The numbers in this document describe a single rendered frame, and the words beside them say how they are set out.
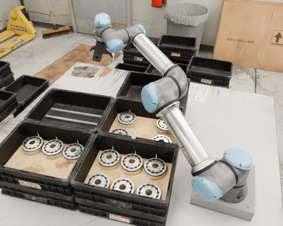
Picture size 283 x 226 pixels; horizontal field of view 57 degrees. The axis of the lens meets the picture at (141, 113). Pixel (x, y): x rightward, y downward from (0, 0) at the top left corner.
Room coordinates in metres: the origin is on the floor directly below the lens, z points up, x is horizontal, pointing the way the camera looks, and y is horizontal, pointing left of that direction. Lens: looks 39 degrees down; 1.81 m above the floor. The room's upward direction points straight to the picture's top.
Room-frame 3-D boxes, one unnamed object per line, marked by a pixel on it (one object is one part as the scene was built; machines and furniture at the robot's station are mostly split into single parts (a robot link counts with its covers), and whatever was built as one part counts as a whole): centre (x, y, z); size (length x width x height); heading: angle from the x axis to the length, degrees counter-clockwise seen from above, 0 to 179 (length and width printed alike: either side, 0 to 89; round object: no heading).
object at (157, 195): (0.63, -0.03, 0.86); 0.10 x 0.10 x 0.01
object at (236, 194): (0.72, -0.41, 0.81); 0.15 x 0.15 x 0.10
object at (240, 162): (0.71, -0.39, 0.93); 0.13 x 0.12 x 0.14; 126
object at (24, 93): (1.96, 1.07, 0.31); 0.40 x 0.30 x 0.34; 161
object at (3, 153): (0.82, 0.45, 0.87); 0.40 x 0.30 x 0.11; 77
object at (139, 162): (0.79, 0.04, 0.86); 0.10 x 0.10 x 0.01
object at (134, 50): (2.80, -0.01, 0.31); 0.40 x 0.30 x 0.34; 71
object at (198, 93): (1.61, -0.33, 0.70); 0.33 x 0.23 x 0.01; 71
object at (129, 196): (0.73, 0.06, 0.92); 0.40 x 0.30 x 0.02; 77
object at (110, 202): (0.73, 0.06, 0.87); 0.40 x 0.30 x 0.11; 77
